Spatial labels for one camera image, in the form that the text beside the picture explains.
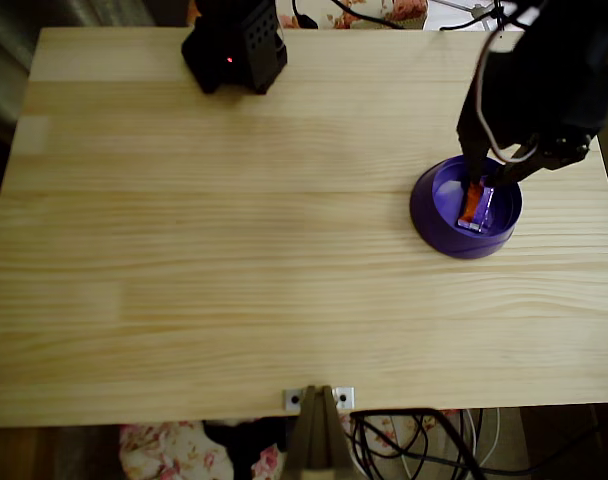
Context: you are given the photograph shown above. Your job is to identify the black cable with plug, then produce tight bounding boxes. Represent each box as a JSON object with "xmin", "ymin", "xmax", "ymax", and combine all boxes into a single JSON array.
[{"xmin": 291, "ymin": 0, "xmax": 319, "ymax": 30}]

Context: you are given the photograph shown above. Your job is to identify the purple orange candy bar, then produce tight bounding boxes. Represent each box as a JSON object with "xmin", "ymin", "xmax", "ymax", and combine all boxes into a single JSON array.
[{"xmin": 455, "ymin": 174, "xmax": 496, "ymax": 235}]

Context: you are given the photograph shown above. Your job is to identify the black camera cable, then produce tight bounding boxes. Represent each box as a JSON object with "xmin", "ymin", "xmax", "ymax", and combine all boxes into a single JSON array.
[{"xmin": 331, "ymin": 0, "xmax": 408, "ymax": 30}]

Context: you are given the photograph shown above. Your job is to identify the thin black cable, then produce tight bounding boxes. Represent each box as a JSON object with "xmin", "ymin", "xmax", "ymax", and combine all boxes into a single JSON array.
[{"xmin": 351, "ymin": 417, "xmax": 430, "ymax": 480}]

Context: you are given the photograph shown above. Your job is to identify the thick black cable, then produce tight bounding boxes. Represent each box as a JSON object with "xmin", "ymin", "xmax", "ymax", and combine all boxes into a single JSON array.
[{"xmin": 348, "ymin": 408, "xmax": 488, "ymax": 480}]

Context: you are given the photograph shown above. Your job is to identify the white servo cable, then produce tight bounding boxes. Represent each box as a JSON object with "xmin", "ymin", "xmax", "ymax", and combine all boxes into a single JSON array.
[{"xmin": 473, "ymin": 29, "xmax": 540, "ymax": 165}]

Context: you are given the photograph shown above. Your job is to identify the purple plastic bowl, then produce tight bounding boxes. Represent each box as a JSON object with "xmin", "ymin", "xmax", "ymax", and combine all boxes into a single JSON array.
[{"xmin": 409, "ymin": 153, "xmax": 524, "ymax": 261}]

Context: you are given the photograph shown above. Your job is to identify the olive camera stand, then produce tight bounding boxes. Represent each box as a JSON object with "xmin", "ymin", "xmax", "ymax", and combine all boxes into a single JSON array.
[{"xmin": 282, "ymin": 384, "xmax": 358, "ymax": 480}]

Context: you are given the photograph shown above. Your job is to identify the floral fabric sheet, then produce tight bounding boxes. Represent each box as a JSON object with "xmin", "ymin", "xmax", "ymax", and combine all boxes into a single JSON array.
[{"xmin": 118, "ymin": 410, "xmax": 460, "ymax": 480}]

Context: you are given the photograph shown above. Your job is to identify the black fabric item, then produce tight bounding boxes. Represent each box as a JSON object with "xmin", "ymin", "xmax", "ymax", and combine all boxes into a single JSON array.
[{"xmin": 202, "ymin": 417, "xmax": 290, "ymax": 480}]

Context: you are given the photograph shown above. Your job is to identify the floral seat cushion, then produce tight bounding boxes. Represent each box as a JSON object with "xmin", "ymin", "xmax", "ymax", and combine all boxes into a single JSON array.
[{"xmin": 276, "ymin": 0, "xmax": 429, "ymax": 30}]

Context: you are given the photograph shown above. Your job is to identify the grey curtain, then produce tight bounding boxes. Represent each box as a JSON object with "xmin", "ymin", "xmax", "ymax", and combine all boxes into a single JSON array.
[{"xmin": 0, "ymin": 0, "xmax": 158, "ymax": 146}]

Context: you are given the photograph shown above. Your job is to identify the white star-shaped stand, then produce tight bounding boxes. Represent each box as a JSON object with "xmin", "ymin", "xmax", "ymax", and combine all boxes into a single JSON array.
[{"xmin": 436, "ymin": 0, "xmax": 515, "ymax": 32}]

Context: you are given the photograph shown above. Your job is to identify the silver metal bracket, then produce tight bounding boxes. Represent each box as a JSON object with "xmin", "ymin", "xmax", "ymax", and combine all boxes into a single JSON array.
[{"xmin": 282, "ymin": 386, "xmax": 357, "ymax": 412}]

